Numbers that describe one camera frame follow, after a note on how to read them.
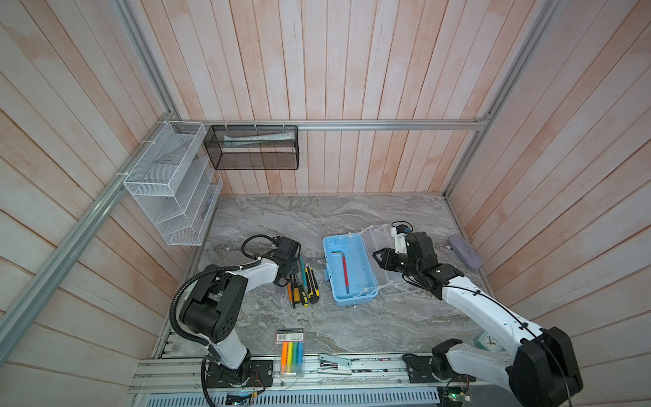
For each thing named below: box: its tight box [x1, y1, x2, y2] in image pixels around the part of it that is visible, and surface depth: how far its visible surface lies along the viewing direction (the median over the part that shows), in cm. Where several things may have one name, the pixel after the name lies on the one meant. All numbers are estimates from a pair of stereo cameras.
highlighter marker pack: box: [275, 328, 306, 379], surface depth 78 cm
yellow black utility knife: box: [305, 264, 321, 305], surface depth 92 cm
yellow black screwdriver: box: [300, 289, 309, 308], surface depth 88 cm
